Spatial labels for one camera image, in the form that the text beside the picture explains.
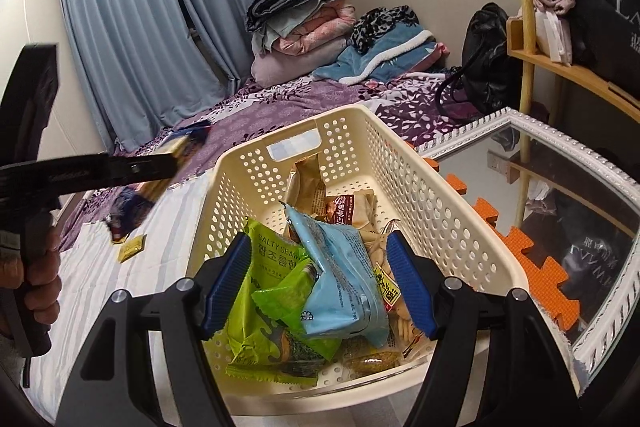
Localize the navy edged snack packet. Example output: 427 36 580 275
137 121 212 204

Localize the pale teal folded blanket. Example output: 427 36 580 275
252 19 301 55

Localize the blue and leopard blanket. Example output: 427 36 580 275
311 24 451 85

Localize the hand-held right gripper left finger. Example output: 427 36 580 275
55 231 253 427

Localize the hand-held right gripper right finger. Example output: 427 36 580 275
385 231 583 427

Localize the wooden shelf rack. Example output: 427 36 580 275
477 0 640 228

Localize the clear granola bar packet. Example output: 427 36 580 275
345 339 403 370

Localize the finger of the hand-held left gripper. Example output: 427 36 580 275
107 152 177 184

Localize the orange foam puzzle mat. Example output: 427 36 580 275
425 157 571 325

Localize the person's left hand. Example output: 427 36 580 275
22 234 63 325

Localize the pink folded quilt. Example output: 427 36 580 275
277 4 358 52

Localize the cream perforated plastic basket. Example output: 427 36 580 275
186 103 531 395

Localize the white framed mirror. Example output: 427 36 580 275
417 107 640 390

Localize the dark blue snack packet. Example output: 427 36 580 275
107 187 153 242

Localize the black leather bag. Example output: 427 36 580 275
435 3 523 118

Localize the gold brown snack packet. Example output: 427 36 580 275
286 156 328 228

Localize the white folded cloth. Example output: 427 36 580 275
517 4 573 66

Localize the purple floral bed sheet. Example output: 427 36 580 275
60 74 481 253

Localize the white wardrobe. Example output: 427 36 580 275
0 0 118 228

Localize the light blue snack packet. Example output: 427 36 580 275
285 203 391 340

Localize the yellow green sachet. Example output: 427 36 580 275
117 234 147 264

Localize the large green seaweed packet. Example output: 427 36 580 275
225 217 341 380

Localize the leopard print cloth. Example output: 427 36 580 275
349 6 418 52

